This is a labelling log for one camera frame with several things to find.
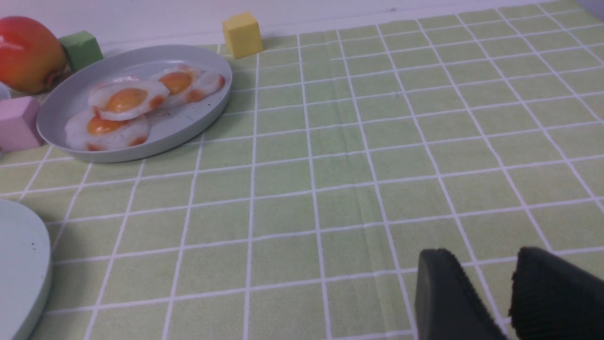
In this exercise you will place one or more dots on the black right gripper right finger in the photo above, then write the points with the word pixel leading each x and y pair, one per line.
pixel 553 299

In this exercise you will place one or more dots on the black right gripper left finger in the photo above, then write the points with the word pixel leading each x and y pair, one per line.
pixel 447 306

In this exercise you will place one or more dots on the fried egg toy front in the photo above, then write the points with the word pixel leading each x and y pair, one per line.
pixel 86 132

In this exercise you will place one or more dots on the fried egg toy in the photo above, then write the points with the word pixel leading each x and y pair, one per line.
pixel 127 99
pixel 188 84
pixel 86 132

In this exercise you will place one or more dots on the green checkered tablecloth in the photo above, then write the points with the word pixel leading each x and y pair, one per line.
pixel 300 214

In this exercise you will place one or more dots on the yellow wooden cube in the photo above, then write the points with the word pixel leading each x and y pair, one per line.
pixel 242 35

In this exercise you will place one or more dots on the fried egg toy back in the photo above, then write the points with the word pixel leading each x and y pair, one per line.
pixel 188 84

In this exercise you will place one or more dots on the grey plate with eggs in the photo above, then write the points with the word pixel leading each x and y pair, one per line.
pixel 169 128

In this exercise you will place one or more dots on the fried egg toy middle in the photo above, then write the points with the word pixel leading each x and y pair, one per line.
pixel 127 99

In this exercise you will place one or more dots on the light blue front plate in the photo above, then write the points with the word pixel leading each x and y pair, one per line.
pixel 25 270

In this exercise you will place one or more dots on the green wooden cube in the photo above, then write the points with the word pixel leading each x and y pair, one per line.
pixel 82 50

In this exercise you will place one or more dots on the pink wooden cube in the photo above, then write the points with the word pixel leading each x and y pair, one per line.
pixel 18 129

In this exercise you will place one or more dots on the red yellow mango toy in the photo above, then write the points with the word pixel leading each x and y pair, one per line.
pixel 32 59

